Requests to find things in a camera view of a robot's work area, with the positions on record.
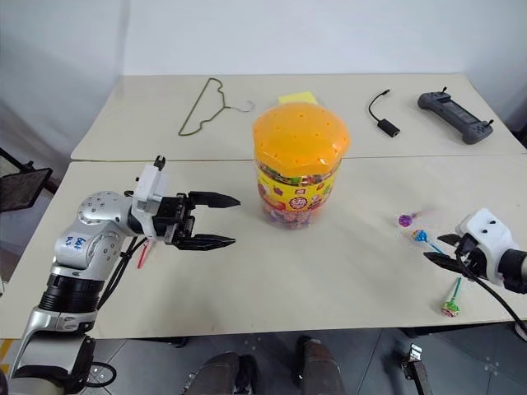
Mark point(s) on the clear plastic lollipop jar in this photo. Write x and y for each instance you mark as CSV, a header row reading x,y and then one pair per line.
x,y
294,201

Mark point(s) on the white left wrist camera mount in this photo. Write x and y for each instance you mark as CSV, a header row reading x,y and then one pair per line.
x,y
150,185

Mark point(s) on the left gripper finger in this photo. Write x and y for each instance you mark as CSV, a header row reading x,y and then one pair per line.
x,y
214,200
210,242

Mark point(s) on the blue wrapped lollipop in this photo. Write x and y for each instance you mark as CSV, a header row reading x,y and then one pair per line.
x,y
420,236

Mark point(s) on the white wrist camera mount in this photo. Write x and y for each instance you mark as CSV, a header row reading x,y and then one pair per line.
x,y
490,230
150,185

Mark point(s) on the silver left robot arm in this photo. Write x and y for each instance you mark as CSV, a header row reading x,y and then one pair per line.
x,y
94,230

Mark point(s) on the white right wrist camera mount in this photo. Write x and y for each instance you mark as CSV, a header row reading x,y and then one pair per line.
x,y
490,230

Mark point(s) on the grey remote controller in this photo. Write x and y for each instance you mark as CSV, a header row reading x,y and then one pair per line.
x,y
457,113

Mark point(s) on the green wrapped lollipop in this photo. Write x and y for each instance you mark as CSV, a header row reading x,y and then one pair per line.
x,y
449,308

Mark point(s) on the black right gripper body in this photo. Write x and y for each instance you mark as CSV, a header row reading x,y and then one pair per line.
x,y
473,259

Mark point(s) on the black flat screen panel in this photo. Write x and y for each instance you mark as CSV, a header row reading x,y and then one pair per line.
x,y
20,189

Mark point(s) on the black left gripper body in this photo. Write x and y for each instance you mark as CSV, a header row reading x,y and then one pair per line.
x,y
173,218

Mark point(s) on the dark rounded shape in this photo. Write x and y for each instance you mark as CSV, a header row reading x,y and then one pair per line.
x,y
321,366
224,374

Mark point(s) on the metal bracket with black bar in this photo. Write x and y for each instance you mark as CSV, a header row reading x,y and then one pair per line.
x,y
420,370

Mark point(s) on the purple wrapped lollipop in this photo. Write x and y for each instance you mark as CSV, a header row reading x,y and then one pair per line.
x,y
404,220

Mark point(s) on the red lollipop stick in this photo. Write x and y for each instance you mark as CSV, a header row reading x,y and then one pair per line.
x,y
142,257

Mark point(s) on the yellow sticky note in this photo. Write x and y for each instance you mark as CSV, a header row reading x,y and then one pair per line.
x,y
296,98

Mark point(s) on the orange perforated jar lid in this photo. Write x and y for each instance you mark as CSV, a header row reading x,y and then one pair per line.
x,y
300,136

